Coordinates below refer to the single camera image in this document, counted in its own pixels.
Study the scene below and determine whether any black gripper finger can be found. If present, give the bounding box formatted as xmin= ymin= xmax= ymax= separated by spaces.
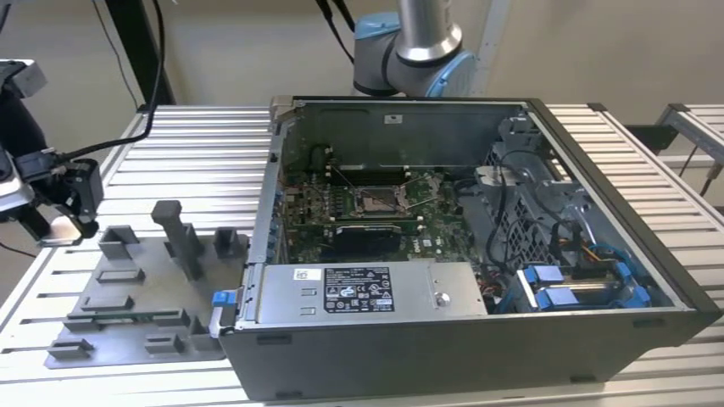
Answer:
xmin=60 ymin=159 xmax=107 ymax=239
xmin=11 ymin=203 xmax=52 ymax=247

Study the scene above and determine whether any black RAM slot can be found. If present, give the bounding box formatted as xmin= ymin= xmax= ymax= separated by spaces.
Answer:
xmin=326 ymin=163 xmax=414 ymax=177
xmin=332 ymin=214 xmax=426 ymax=230

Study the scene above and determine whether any CPU socket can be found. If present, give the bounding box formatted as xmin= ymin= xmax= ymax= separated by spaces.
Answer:
xmin=351 ymin=184 xmax=414 ymax=215

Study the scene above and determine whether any grey parts rack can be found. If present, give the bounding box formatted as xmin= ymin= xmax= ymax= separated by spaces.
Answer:
xmin=43 ymin=199 xmax=254 ymax=371

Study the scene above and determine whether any silver power supply box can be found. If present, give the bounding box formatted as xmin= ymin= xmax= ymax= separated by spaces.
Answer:
xmin=258 ymin=261 xmax=490 ymax=326

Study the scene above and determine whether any thin metal locking lever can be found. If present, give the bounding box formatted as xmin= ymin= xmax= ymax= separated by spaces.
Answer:
xmin=332 ymin=165 xmax=360 ymax=191

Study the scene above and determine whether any black rectangular board component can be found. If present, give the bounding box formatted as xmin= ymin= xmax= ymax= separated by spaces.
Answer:
xmin=332 ymin=224 xmax=404 ymax=260

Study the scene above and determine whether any metal socket cover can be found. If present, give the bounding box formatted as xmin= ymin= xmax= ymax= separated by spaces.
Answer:
xmin=400 ymin=174 xmax=448 ymax=209

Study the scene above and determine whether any green motherboard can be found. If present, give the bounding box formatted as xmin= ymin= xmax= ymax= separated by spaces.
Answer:
xmin=275 ymin=168 xmax=478 ymax=265

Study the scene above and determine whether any open black PC case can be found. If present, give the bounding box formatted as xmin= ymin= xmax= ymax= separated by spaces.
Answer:
xmin=218 ymin=95 xmax=723 ymax=402

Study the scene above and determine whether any grey metal drive cage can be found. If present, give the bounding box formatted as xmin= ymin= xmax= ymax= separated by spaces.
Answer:
xmin=456 ymin=139 xmax=602 ymax=273

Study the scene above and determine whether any blue disk carrier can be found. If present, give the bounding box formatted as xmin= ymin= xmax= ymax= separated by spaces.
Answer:
xmin=516 ymin=253 xmax=654 ymax=314

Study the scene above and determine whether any black block under table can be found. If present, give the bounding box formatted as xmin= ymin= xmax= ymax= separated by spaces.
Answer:
xmin=623 ymin=123 xmax=680 ymax=154

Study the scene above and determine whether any aluminium side table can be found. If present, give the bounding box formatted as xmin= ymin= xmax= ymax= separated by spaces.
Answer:
xmin=654 ymin=103 xmax=724 ymax=169

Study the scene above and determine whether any black floor cable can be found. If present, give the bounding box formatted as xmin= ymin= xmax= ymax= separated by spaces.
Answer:
xmin=0 ymin=242 xmax=36 ymax=259

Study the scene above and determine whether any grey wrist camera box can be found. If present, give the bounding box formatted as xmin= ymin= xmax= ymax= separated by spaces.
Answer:
xmin=10 ymin=61 xmax=50 ymax=99

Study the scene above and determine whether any black camera cable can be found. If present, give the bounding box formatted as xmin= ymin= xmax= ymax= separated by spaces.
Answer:
xmin=14 ymin=0 xmax=168 ymax=184

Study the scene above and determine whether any black upright stand post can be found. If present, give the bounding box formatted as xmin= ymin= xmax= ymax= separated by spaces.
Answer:
xmin=104 ymin=0 xmax=175 ymax=108

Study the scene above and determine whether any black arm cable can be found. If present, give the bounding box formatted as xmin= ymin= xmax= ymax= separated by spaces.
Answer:
xmin=315 ymin=0 xmax=359 ymax=65

